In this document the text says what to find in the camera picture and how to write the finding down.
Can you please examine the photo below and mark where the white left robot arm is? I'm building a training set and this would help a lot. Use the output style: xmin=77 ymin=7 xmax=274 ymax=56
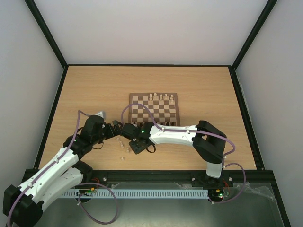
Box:
xmin=3 ymin=114 xmax=121 ymax=227

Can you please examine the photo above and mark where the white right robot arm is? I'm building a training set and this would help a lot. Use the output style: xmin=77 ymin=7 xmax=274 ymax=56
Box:
xmin=114 ymin=121 xmax=227 ymax=185

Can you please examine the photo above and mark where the wooden chess board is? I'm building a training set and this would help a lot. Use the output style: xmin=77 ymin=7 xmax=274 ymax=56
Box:
xmin=127 ymin=92 xmax=182 ymax=139

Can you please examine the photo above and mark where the clear plastic sheet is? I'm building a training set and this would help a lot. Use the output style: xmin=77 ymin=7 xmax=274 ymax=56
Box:
xmin=233 ymin=181 xmax=276 ymax=202

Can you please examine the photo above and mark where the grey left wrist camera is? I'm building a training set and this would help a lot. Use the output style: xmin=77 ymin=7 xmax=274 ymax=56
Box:
xmin=95 ymin=111 xmax=107 ymax=120

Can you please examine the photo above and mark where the black enclosure frame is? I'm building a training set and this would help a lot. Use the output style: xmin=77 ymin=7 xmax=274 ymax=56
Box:
xmin=23 ymin=0 xmax=303 ymax=227

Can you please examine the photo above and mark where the white slotted cable duct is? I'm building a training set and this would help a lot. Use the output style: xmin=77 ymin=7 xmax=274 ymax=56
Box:
xmin=60 ymin=189 xmax=209 ymax=199

